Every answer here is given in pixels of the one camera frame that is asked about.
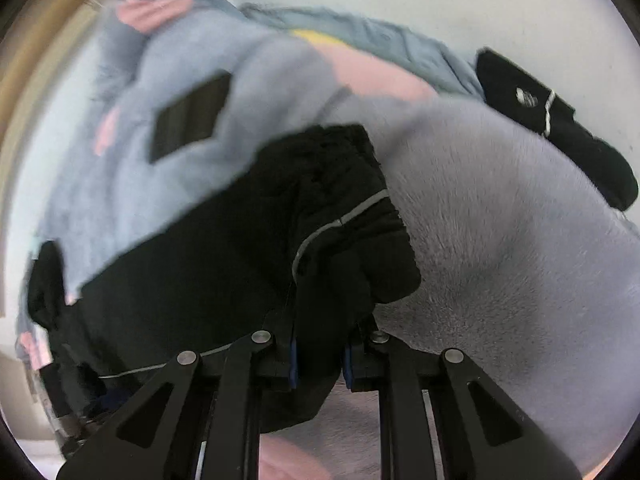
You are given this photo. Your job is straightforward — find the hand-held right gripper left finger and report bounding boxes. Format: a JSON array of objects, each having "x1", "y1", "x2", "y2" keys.
[{"x1": 56, "y1": 331, "x2": 300, "y2": 480}]

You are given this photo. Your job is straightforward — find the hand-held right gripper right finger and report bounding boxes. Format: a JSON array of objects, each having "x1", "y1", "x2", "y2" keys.
[{"x1": 342, "y1": 317, "x2": 584, "y2": 480}]

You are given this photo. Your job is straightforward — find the black garment with grey piping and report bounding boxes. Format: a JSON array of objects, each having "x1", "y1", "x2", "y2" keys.
[{"x1": 27, "y1": 122, "x2": 423, "y2": 456}]

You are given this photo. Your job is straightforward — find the grey-blue fleece blanket pink pattern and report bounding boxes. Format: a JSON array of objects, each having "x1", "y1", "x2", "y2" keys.
[{"x1": 15, "y1": 0, "x2": 640, "y2": 480}]

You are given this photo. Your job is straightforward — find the blue denim shirt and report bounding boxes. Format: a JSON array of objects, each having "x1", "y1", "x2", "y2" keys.
[{"x1": 240, "y1": 4, "x2": 485, "y2": 98}]

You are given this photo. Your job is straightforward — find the black garment with white logo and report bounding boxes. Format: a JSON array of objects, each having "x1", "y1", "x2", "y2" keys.
[{"x1": 474, "y1": 47, "x2": 640, "y2": 212}]

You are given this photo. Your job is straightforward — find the wooden frame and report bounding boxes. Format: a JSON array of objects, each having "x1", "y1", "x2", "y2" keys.
[{"x1": 0, "y1": 0, "x2": 108, "y2": 201}]

